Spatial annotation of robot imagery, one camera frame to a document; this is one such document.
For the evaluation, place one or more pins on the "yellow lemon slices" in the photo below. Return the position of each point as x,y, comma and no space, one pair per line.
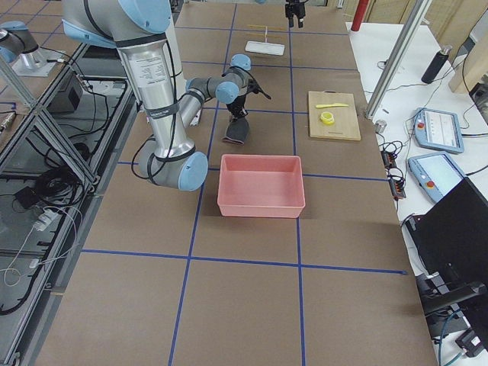
327,118

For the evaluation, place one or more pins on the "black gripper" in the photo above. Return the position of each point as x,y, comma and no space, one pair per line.
293,8
239,103

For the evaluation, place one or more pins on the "black bottle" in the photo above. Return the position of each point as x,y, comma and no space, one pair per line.
436,64

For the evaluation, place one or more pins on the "aluminium frame post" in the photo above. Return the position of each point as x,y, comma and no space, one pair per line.
398,52

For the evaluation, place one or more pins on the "wooden towel rack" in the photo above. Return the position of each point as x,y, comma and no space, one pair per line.
264,32

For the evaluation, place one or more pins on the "grey control box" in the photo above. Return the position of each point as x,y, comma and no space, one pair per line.
68,96

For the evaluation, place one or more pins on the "yellow plastic knife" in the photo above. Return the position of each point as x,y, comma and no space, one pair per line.
332,105

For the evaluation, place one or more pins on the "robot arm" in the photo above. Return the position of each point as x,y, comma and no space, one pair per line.
15,42
139,32

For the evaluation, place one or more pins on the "dark grey cloth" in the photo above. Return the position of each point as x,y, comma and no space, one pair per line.
236,132

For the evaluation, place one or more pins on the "pink plastic bin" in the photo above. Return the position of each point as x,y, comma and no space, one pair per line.
260,186

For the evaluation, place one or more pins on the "upper teach pendant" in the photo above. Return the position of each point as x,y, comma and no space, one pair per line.
439,130

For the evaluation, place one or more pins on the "bamboo cutting board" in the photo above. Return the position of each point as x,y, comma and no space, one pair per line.
346,125

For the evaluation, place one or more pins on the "white power adapter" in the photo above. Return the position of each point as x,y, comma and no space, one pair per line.
44,220

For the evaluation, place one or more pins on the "lower teach pendant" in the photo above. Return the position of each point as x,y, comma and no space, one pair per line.
437,173

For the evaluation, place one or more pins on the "white rectangular tray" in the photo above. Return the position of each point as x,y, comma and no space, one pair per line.
273,49

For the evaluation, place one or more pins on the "teach pendant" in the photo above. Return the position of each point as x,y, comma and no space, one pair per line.
439,130
437,173

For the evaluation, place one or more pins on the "red fire extinguisher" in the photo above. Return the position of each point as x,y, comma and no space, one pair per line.
359,14

